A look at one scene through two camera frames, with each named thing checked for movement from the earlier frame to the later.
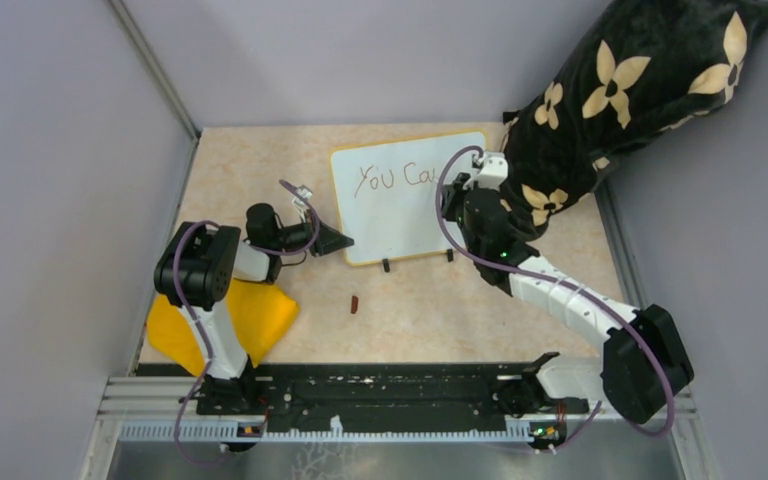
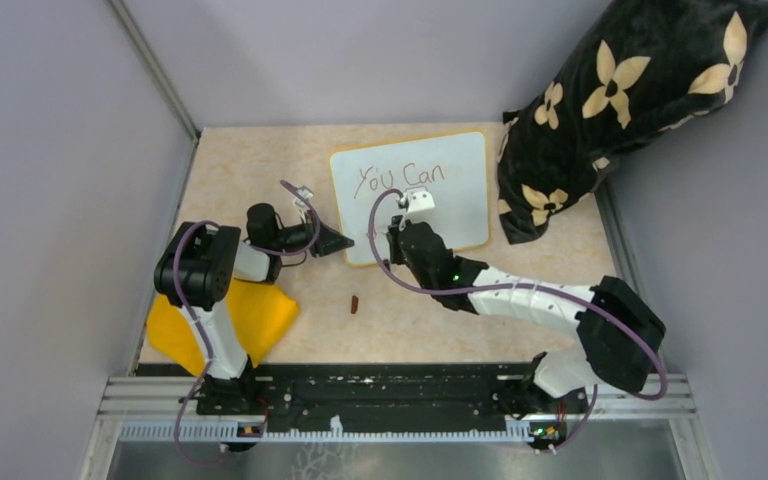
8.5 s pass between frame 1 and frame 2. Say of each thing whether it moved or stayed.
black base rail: stayed
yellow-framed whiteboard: stayed
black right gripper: moved
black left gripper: stayed
